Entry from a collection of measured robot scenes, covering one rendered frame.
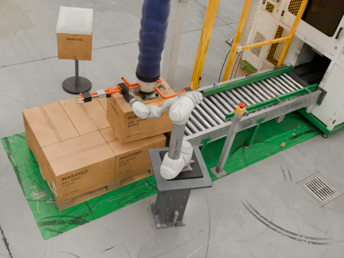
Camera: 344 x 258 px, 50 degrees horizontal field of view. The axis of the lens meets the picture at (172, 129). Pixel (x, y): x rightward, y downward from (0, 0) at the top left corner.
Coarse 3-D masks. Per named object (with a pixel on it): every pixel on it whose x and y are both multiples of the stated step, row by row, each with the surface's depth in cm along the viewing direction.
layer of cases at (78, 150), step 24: (24, 120) 398; (48, 120) 387; (72, 120) 393; (96, 120) 398; (48, 144) 363; (72, 144) 368; (96, 144) 372; (120, 144) 377; (144, 144) 383; (48, 168) 358; (72, 168) 346; (96, 168) 362; (120, 168) 384; (144, 168) 408; (72, 192) 365
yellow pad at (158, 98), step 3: (156, 93) 354; (144, 96) 348; (156, 96) 355; (159, 96) 356; (141, 99) 348; (144, 99) 348; (147, 99) 350; (150, 99) 350; (153, 99) 351; (156, 99) 352; (159, 99) 354; (162, 99) 356; (141, 102) 345; (144, 102) 346; (147, 102) 348; (150, 102) 350
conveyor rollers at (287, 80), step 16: (272, 80) 512; (288, 80) 515; (208, 96) 463; (224, 96) 466; (240, 96) 470; (272, 96) 483; (192, 112) 436; (208, 112) 441; (224, 112) 445; (192, 128) 413
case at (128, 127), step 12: (120, 96) 351; (108, 108) 370; (120, 108) 339; (108, 120) 379; (120, 120) 347; (132, 120) 346; (144, 120) 355; (156, 120) 363; (168, 120) 372; (120, 132) 354; (132, 132) 357; (144, 132) 366; (156, 132) 375
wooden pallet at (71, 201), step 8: (32, 152) 409; (40, 168) 394; (152, 168) 417; (128, 176) 401; (136, 176) 418; (144, 176) 419; (48, 184) 382; (112, 184) 394; (120, 184) 406; (88, 192) 379; (96, 192) 393; (104, 192) 395; (56, 200) 367; (64, 200) 366; (72, 200) 373; (80, 200) 383; (64, 208) 374
